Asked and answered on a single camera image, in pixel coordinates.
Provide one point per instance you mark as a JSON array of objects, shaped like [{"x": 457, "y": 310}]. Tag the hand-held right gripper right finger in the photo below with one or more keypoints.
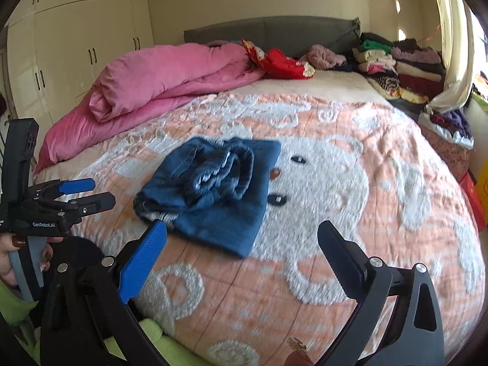
[{"x": 339, "y": 253}]

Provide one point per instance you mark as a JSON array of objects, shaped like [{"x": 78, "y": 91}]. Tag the red patterned cloth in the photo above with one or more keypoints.
[{"x": 282, "y": 63}]

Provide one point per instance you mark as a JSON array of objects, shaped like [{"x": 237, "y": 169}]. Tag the patterned box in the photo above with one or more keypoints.
[{"x": 446, "y": 152}]

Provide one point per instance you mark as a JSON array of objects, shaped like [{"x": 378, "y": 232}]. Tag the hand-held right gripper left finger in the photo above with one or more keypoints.
[{"x": 146, "y": 251}]

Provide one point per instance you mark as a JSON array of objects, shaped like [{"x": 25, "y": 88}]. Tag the purple clothes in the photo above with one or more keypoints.
[{"x": 459, "y": 122}]

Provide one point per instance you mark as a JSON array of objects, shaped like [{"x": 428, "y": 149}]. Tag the pink duvet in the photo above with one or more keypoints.
[{"x": 152, "y": 72}]

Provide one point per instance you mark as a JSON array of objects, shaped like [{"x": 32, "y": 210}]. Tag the grey headboard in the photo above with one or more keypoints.
[{"x": 297, "y": 30}]

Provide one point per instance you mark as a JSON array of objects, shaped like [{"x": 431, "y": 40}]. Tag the mauve fuzzy garment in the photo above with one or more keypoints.
[{"x": 324, "y": 55}]

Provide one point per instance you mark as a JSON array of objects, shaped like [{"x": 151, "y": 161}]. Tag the yellow flat item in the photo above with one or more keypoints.
[{"x": 482, "y": 177}]

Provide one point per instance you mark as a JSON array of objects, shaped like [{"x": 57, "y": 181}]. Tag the red bag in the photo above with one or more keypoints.
[{"x": 474, "y": 198}]

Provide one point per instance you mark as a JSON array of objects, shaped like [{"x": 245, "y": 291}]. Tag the lime green garment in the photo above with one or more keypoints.
[{"x": 15, "y": 308}]

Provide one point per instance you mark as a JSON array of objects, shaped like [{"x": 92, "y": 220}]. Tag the person's left hand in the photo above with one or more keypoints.
[{"x": 9, "y": 244}]

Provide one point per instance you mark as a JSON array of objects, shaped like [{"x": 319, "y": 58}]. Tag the blue pants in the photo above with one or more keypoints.
[{"x": 228, "y": 213}]

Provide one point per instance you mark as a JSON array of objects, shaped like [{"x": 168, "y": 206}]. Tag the cream curtain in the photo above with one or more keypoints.
[{"x": 453, "y": 45}]

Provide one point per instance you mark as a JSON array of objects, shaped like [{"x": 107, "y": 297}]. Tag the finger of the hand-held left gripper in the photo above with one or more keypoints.
[
  {"x": 95, "y": 203},
  {"x": 76, "y": 186}
]

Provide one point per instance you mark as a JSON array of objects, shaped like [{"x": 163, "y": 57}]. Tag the cream wardrobe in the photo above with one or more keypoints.
[{"x": 76, "y": 26}]

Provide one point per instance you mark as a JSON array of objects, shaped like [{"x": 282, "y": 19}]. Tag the stack of folded clothes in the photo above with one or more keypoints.
[{"x": 400, "y": 68}]

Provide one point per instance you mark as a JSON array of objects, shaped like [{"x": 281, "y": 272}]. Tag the orange white printed bedspread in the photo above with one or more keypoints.
[{"x": 343, "y": 141}]

